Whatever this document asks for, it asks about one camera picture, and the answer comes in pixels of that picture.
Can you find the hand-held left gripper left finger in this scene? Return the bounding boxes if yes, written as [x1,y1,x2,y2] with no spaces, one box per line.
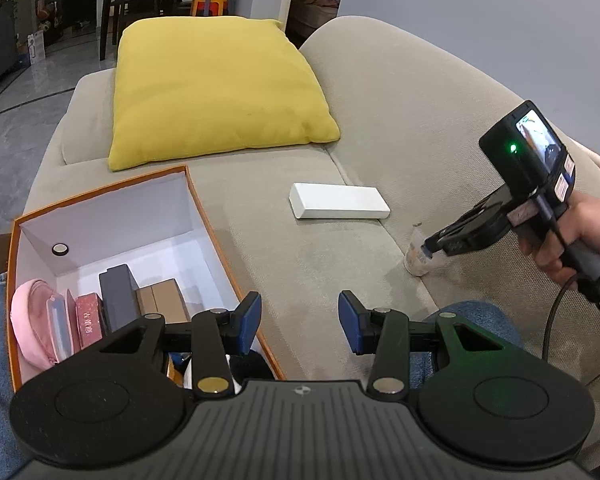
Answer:
[100,291,263,395]

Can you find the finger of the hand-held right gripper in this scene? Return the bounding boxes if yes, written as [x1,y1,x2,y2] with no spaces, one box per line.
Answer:
[422,209,483,258]

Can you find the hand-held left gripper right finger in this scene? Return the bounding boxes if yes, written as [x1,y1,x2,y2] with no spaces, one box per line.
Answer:
[338,290,531,395]

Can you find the small translucent bottle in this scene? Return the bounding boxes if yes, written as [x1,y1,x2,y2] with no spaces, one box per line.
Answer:
[404,222,431,277]

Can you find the brown cardboard box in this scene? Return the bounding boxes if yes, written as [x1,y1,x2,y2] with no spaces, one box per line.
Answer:
[135,279,191,323]

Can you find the dark grey box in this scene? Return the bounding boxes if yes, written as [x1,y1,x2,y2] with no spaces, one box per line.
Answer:
[99,264,141,333]

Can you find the orange cardboard box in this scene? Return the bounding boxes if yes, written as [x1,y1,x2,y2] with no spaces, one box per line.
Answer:
[6,165,287,393]

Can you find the illustrated card box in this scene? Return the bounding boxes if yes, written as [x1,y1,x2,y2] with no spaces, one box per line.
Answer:
[75,294,108,351]

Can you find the pink card wallet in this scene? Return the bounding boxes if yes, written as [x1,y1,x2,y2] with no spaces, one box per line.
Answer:
[45,287,83,361]

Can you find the pink fabric pouch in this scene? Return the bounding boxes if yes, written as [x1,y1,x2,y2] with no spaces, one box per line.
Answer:
[11,280,61,368]

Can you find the person's right hand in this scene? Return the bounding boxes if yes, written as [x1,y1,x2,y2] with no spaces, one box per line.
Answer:
[519,191,600,286]

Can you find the person's right leg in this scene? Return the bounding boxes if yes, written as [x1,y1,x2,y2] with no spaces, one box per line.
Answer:
[410,300,526,391]

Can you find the long white box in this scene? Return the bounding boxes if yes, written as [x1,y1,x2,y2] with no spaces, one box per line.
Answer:
[289,182,392,221]

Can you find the beige sofa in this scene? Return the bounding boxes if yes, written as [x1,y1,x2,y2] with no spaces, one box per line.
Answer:
[22,15,600,480]

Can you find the yellow pillow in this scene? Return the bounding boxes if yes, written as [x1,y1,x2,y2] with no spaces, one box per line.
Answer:
[107,16,342,172]

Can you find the colourful plastic stool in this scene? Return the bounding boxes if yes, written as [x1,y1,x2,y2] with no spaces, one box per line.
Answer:
[190,0,229,17]

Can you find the dining table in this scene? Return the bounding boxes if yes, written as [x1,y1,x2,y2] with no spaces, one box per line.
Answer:
[94,0,231,61]

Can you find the white floor sign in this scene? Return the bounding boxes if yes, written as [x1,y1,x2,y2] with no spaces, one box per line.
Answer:
[28,30,47,61]

